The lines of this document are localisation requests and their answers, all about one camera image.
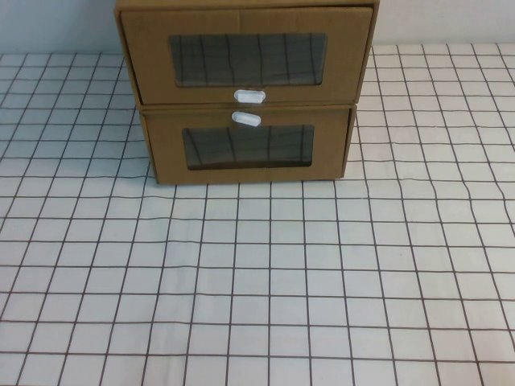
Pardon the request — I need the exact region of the brown cardboard drawer with window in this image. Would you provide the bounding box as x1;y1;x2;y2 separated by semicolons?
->
142;106;352;185
119;4;376;105

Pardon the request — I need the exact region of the white plastic drawer handle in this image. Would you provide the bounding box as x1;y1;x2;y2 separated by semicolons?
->
230;110;262;128
233;88;267;105

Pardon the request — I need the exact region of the brown cardboard box shell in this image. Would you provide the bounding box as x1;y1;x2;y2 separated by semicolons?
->
113;0;382;108

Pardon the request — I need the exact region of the white grid-pattern tablecloth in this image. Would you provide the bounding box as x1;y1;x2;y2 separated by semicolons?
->
0;42;515;386

